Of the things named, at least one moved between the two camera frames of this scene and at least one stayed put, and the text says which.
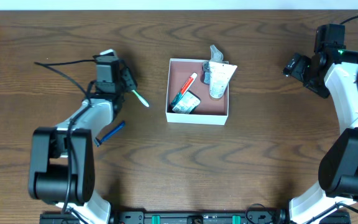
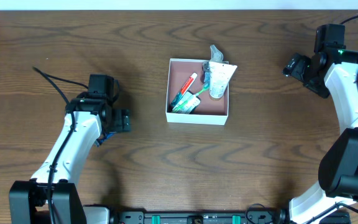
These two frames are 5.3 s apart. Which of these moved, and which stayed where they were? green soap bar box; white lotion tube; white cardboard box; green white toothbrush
Moved: green white toothbrush
Stayed: white cardboard box; green soap bar box; white lotion tube
